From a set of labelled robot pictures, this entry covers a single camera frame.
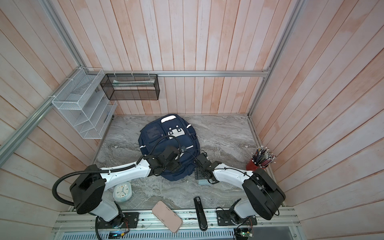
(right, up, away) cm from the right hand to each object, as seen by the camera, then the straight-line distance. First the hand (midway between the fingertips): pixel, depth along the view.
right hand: (203, 173), depth 91 cm
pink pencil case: (-19, -16, -18) cm, 31 cm away
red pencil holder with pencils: (+31, +10, -9) cm, 34 cm away
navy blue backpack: (-21, +26, +5) cm, 34 cm away
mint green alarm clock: (-45, -7, -11) cm, 47 cm away
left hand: (-18, +10, -4) cm, 21 cm away
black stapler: (-3, -16, -21) cm, 27 cm away
